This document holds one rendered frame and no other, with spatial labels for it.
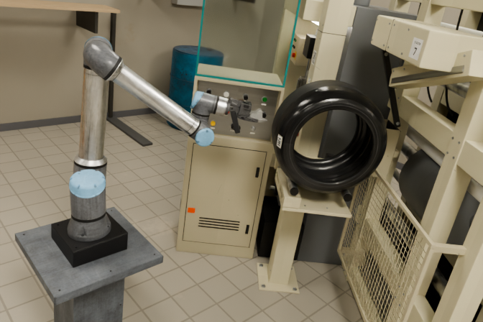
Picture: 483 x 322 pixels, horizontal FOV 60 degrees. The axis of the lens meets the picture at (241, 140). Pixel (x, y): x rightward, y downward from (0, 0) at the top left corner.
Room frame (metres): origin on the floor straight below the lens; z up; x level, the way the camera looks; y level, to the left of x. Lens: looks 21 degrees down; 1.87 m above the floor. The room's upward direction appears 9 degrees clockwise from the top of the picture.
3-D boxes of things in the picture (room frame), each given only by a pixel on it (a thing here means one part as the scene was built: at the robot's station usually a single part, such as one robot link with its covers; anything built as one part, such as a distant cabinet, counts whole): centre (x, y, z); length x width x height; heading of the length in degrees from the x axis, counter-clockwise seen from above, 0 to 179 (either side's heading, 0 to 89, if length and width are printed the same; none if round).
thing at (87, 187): (1.63, 0.64, 0.87); 0.17 x 0.15 x 0.18; 20
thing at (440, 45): (1.99, -0.74, 1.71); 0.61 x 0.25 x 0.15; 5
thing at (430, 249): (1.89, -0.78, 0.65); 0.90 x 0.02 x 0.70; 5
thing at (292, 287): (2.34, -0.39, 0.01); 0.27 x 0.27 x 0.02; 5
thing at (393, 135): (2.34, -0.79, 1.05); 0.20 x 0.15 x 0.30; 5
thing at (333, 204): (2.09, -0.43, 0.80); 0.37 x 0.36 x 0.02; 95
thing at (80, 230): (1.62, 0.63, 0.73); 0.19 x 0.19 x 0.10
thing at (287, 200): (2.08, -0.29, 0.83); 0.36 x 0.09 x 0.06; 5
